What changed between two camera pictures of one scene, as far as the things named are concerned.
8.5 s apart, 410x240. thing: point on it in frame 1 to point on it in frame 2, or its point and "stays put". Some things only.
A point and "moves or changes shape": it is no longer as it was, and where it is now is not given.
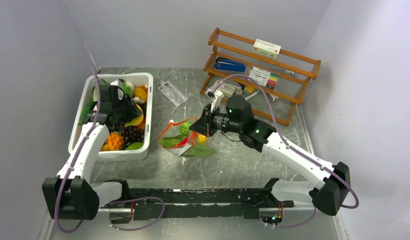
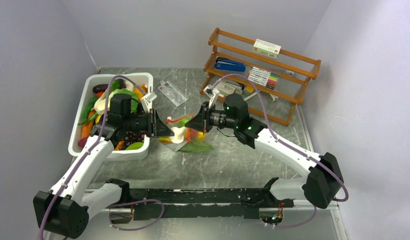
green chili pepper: x=87 y=109 stays put
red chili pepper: x=184 y=142 to x=188 y=139
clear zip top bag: x=177 y=138 moves or changes shape
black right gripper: x=204 y=125 stays put
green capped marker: x=258 y=91 stays put
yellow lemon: x=201 y=138 stays put
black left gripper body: x=126 y=110 to x=139 y=123
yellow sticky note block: x=249 y=88 stays put
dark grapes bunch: x=131 y=134 stays put
